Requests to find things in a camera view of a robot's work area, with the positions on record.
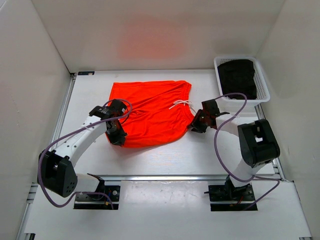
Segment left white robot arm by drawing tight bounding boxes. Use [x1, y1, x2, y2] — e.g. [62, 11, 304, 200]
[39, 99, 128, 200]

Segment black shorts in basket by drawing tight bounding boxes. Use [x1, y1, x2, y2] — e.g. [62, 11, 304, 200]
[217, 59, 257, 100]

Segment front aluminium rail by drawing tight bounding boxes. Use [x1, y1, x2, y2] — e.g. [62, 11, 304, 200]
[74, 174, 286, 182]

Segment aluminium rail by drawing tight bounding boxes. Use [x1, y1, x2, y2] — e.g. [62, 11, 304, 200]
[51, 73, 77, 142]
[254, 104, 287, 182]
[74, 174, 286, 182]

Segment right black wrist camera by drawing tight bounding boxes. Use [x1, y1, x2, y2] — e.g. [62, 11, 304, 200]
[201, 99, 220, 116]

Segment right aluminium rail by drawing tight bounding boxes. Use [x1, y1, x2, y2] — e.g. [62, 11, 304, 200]
[254, 104, 287, 182]

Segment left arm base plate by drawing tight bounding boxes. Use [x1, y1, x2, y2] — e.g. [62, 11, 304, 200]
[73, 176, 121, 211]

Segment left aluminium rail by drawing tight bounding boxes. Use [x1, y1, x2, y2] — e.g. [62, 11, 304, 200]
[51, 73, 77, 142]

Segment orange shorts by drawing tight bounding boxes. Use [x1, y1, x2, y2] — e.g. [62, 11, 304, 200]
[109, 80, 194, 148]

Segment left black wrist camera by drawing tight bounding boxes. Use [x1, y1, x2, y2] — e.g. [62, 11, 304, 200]
[108, 99, 128, 116]

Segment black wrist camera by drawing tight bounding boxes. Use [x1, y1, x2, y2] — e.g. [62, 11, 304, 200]
[108, 99, 128, 116]
[201, 99, 220, 116]

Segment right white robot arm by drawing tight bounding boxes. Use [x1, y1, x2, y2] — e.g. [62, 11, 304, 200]
[187, 109, 280, 200]

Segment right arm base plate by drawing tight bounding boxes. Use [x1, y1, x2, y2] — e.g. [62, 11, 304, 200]
[204, 184, 258, 212]

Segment small dark label tag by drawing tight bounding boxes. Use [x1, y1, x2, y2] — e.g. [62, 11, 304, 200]
[77, 71, 95, 76]

